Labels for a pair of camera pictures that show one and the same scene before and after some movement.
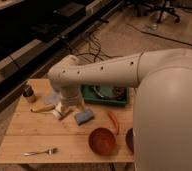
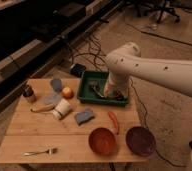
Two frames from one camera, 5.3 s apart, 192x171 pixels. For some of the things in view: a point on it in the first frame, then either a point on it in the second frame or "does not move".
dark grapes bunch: (119, 92) does not move
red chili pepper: (114, 121) does not move
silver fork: (50, 151) does not move
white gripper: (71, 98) → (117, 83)
